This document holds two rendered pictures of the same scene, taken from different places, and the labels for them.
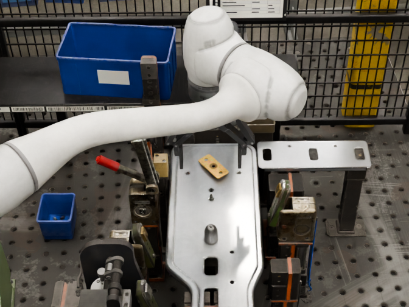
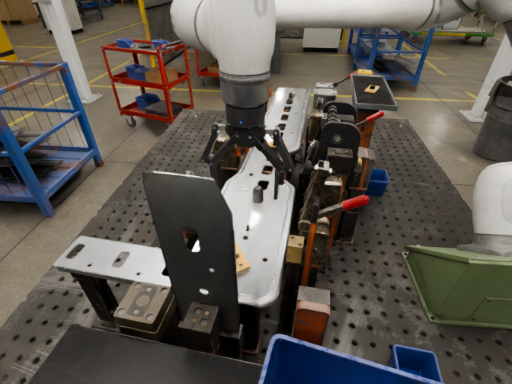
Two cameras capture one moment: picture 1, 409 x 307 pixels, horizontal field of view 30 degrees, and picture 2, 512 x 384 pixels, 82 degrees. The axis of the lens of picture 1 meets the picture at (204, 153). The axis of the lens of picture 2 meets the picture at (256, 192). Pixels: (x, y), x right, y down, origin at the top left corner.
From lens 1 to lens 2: 1.99 m
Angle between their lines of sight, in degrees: 98
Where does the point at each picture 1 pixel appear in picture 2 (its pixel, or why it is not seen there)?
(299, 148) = (130, 268)
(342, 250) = not seen: hidden behind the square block
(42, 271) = (407, 329)
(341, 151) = (91, 256)
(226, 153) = not seen: hidden behind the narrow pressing
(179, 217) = (280, 219)
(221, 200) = (239, 227)
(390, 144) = not seen: outside the picture
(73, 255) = (380, 341)
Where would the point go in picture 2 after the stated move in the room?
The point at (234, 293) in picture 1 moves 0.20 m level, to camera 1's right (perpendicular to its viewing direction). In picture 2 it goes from (251, 169) to (194, 164)
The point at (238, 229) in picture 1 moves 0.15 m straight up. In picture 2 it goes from (233, 203) to (231, 157)
